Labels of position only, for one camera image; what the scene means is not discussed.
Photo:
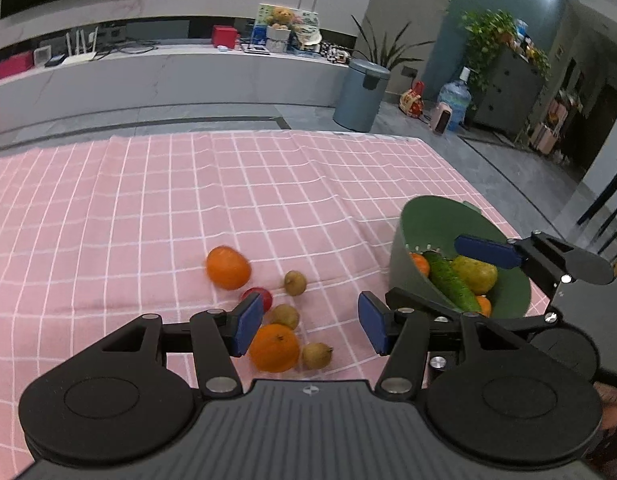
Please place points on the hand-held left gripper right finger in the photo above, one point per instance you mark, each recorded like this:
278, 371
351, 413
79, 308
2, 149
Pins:
373, 325

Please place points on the pink space heater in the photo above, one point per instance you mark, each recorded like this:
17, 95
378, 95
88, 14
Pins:
441, 120

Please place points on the long-leaf potted plant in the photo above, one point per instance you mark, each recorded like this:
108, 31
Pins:
388, 50

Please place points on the trailing ivy plant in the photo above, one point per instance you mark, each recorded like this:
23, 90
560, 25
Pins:
483, 35

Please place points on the patterned hat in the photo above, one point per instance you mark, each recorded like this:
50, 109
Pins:
308, 36

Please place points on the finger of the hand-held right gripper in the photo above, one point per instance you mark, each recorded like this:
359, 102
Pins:
488, 252
418, 303

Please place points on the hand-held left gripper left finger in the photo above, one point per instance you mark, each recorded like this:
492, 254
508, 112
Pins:
248, 325

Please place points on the black chair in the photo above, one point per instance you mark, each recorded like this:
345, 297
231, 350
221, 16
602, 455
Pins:
608, 200

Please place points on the green plastic bowl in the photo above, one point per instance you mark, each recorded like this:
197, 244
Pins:
421, 217

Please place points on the orange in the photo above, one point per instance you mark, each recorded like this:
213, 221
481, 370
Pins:
485, 306
421, 265
278, 350
228, 267

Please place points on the yellow-green mango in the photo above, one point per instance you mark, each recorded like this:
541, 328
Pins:
476, 276

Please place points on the pink checked tablecloth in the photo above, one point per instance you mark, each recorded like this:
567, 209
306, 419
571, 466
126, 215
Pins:
138, 210

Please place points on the red box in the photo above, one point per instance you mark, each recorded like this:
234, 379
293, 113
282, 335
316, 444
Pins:
224, 38

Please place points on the small white clock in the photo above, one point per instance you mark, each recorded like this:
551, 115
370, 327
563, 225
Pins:
42, 56

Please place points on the pink suitcase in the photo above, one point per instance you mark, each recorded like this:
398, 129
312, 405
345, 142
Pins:
543, 137

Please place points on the red tomato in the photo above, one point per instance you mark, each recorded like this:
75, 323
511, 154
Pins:
266, 299

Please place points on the small black box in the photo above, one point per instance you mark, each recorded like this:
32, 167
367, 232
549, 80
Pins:
53, 61

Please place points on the white marble TV bench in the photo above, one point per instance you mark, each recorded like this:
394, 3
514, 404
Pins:
188, 80

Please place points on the green cucumber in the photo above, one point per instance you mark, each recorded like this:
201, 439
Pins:
451, 282

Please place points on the grey-blue trash bin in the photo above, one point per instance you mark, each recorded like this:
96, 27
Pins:
358, 97

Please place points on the small brown kiwi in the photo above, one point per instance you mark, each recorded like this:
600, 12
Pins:
317, 355
295, 282
286, 316

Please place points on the blue water bottle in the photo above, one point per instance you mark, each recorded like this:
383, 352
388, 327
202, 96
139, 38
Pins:
456, 102

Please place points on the pink storage case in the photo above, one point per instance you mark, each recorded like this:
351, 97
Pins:
12, 67

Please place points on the white router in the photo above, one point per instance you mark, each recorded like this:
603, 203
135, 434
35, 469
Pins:
82, 50

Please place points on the grey cabinet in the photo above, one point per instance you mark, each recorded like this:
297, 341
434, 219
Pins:
508, 92

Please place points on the printed picture board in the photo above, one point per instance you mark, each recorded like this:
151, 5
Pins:
308, 17

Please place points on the brown teddy bear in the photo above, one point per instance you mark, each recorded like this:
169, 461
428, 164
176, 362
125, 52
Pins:
279, 16

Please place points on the black and white figurines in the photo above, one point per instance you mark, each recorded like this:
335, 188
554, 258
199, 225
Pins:
334, 54

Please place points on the red and white bag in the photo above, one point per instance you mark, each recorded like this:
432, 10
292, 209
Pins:
412, 101

